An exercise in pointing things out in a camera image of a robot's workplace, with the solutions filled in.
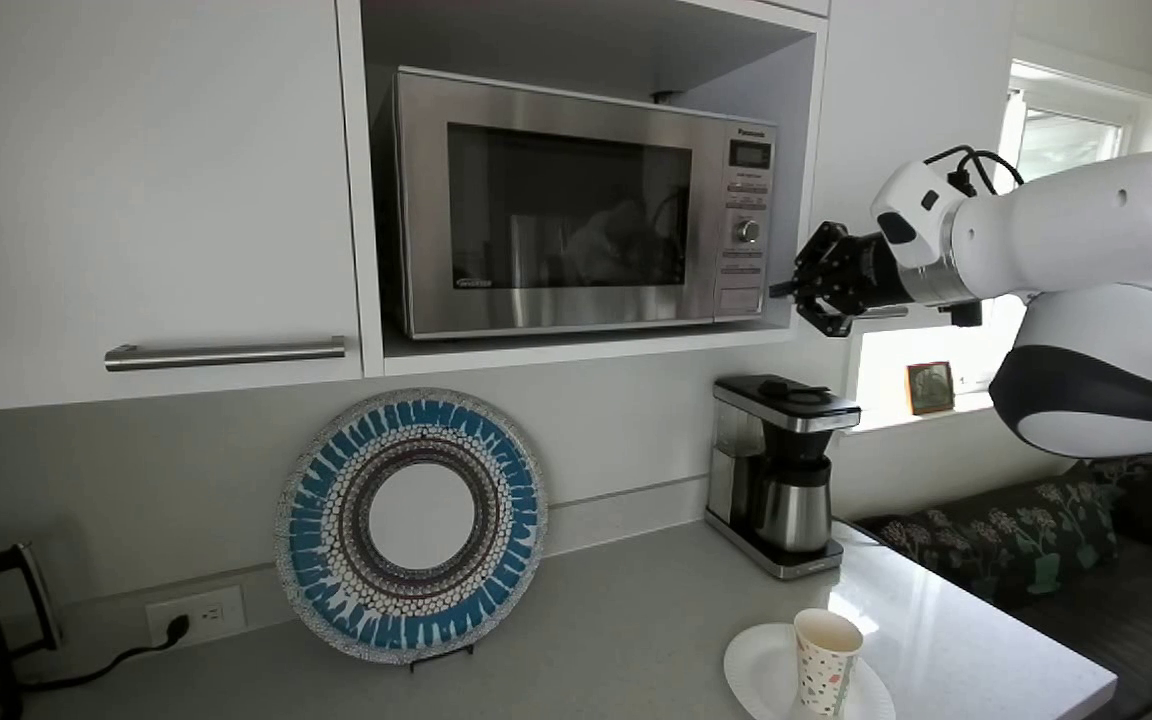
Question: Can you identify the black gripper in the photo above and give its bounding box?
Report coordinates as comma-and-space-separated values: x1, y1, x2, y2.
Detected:
766, 219, 909, 335

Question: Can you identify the stainless steel microwave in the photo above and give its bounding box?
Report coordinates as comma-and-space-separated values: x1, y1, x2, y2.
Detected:
391, 68, 777, 339

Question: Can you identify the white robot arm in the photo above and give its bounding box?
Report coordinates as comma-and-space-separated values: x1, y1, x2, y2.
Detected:
777, 153, 1152, 462

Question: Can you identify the white framed window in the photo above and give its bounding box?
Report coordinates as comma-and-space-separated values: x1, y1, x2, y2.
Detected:
856, 39, 1152, 429

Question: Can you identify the small framed picture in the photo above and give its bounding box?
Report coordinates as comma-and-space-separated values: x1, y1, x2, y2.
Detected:
909, 359, 956, 416

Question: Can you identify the steel drip coffee maker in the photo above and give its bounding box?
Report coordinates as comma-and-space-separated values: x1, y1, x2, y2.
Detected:
704, 375, 858, 581

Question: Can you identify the dark patterned cushion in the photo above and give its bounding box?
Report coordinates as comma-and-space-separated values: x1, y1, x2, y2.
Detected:
863, 476, 1117, 605

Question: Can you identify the dotted paper cup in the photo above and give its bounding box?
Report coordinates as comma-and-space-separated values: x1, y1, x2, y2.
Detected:
791, 609, 863, 720

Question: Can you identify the white small plate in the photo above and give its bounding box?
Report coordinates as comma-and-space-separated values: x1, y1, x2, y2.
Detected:
724, 624, 901, 720

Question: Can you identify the blue patterned decorative plate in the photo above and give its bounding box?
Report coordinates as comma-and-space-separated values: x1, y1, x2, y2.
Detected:
276, 388, 546, 663

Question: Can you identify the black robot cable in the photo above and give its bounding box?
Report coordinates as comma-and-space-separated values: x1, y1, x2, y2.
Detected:
918, 142, 1026, 202

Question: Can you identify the white wall outlet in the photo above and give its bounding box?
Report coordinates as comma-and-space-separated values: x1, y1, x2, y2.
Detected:
142, 588, 244, 649

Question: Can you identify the silver cabinet handle bar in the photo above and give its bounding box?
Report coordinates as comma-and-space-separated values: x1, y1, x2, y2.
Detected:
104, 335, 346, 372

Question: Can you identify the black power cable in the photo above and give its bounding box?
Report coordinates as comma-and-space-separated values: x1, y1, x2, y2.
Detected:
16, 614, 197, 698

